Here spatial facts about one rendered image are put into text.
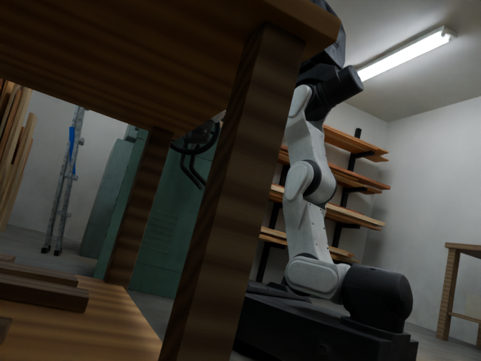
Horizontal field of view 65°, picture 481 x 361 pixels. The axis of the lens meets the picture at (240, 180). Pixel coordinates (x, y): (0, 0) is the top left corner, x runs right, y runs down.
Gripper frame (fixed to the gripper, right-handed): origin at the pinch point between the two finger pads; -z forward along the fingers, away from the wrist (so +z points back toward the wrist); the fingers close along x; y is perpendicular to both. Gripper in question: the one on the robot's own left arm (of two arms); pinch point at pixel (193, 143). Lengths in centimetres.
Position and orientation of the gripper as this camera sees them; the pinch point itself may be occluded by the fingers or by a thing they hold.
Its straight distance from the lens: 171.8
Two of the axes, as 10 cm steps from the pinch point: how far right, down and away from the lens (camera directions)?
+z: 3.7, -5.7, -7.3
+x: 8.8, -0.4, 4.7
